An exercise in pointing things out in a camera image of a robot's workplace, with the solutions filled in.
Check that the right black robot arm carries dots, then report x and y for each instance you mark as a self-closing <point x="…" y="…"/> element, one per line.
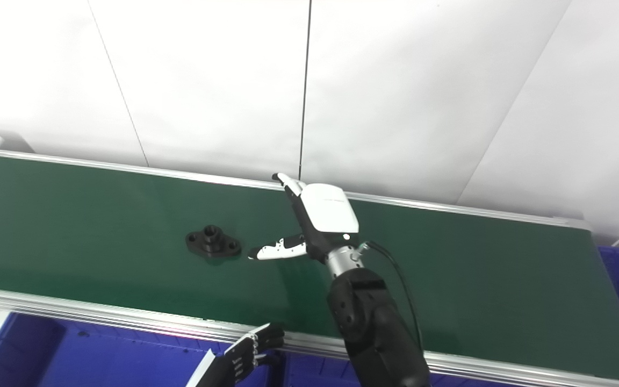
<point x="374" y="328"/>

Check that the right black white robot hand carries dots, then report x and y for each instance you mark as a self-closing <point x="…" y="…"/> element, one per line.
<point x="328" y="215"/>

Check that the black flanged metal part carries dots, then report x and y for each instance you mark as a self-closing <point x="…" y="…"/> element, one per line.
<point x="213" y="244"/>

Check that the green conveyor belt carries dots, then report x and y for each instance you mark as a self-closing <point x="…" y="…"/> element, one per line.
<point x="100" y="317"/>
<point x="100" y="226"/>

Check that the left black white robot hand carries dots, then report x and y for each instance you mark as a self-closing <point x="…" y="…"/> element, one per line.
<point x="239" y="363"/>

